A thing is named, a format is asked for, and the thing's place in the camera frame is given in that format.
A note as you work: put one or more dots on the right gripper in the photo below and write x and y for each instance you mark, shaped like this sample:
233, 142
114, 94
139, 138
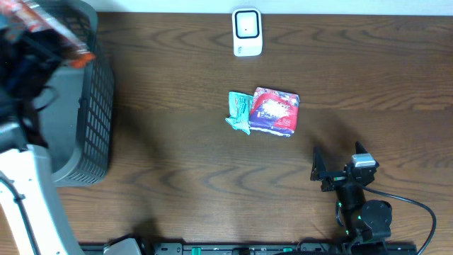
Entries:
319, 173

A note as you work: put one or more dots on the purple red liner pack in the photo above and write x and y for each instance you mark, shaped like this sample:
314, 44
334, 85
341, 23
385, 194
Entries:
275, 112

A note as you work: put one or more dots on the green toilet wipes pack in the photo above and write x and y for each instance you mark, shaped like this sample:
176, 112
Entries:
239, 110

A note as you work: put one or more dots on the orange chocolate bar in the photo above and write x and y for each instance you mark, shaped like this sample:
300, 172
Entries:
36, 19

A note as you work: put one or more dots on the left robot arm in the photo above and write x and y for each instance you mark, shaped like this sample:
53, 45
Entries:
29, 198

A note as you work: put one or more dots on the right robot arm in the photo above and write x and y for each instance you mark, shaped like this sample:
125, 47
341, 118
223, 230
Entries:
364, 220

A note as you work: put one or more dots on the white barcode scanner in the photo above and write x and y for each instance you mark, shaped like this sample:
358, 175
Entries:
247, 30

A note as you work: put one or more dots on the grey plastic basket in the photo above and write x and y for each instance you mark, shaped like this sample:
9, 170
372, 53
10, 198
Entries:
77, 122

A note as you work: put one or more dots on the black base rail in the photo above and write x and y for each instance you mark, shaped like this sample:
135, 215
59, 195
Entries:
130, 244

